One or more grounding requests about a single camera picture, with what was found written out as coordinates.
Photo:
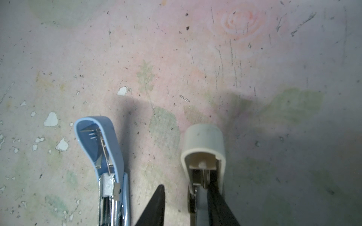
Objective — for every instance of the floral table mat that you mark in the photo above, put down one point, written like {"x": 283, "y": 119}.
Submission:
{"x": 281, "y": 79}

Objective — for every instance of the blue staple remover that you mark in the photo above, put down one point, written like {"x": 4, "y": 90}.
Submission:
{"x": 97, "y": 137}

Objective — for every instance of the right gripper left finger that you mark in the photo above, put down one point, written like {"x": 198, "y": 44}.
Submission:
{"x": 154, "y": 213}

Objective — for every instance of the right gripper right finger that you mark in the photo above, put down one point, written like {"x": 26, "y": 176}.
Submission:
{"x": 219, "y": 213}

